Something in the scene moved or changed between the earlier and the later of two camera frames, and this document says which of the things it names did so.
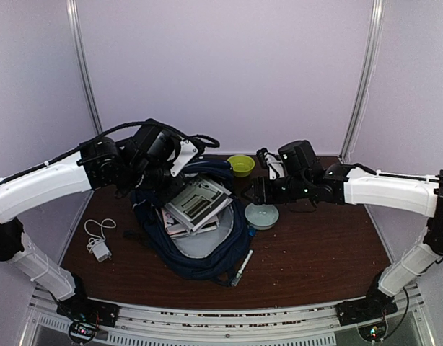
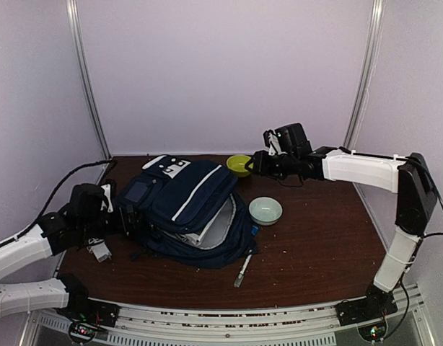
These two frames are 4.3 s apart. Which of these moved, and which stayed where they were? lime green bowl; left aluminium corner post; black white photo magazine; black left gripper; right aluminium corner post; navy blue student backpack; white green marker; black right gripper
Moved: black white photo magazine; black right gripper; navy blue student backpack; black left gripper
Stayed: left aluminium corner post; white green marker; right aluminium corner post; lime green bowl
